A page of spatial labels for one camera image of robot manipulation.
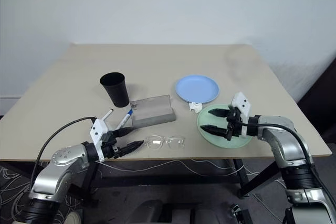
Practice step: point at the white paper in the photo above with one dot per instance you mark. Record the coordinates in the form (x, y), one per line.
(195, 106)

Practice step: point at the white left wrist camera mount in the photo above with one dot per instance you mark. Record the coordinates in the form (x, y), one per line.
(98, 128)

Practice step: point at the dark furniture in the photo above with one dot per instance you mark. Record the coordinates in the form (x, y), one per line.
(319, 98)

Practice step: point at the black table crossbar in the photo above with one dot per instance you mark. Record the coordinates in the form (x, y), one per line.
(168, 180)

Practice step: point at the green plate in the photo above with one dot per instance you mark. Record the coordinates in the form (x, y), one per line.
(210, 119)

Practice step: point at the clear frame glasses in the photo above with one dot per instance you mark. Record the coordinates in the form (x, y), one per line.
(165, 142)

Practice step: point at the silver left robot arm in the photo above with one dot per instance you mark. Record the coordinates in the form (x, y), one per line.
(60, 159)

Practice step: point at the grey glasses case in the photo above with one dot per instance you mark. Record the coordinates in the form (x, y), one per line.
(152, 111)

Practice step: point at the black metal bracket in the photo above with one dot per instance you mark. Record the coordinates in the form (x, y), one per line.
(240, 214)

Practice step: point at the white marker with black cap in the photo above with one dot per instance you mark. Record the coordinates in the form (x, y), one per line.
(107, 115)

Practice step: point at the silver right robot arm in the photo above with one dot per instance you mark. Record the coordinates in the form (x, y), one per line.
(286, 145)

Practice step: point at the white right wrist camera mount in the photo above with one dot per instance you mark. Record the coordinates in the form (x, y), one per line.
(240, 101)

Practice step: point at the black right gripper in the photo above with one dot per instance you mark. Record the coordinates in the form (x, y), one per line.
(233, 127)

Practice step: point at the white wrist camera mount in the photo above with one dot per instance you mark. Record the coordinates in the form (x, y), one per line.
(98, 128)
(240, 101)

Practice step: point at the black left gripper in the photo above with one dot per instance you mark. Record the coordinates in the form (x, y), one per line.
(110, 147)

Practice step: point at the black table leg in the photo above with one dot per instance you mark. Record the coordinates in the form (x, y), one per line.
(242, 176)
(89, 179)

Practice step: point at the white marker with blue cap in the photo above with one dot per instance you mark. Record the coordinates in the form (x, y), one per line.
(124, 119)

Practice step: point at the black plastic cup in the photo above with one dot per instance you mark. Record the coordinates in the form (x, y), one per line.
(116, 90)

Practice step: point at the blue plate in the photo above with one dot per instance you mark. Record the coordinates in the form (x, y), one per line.
(197, 87)

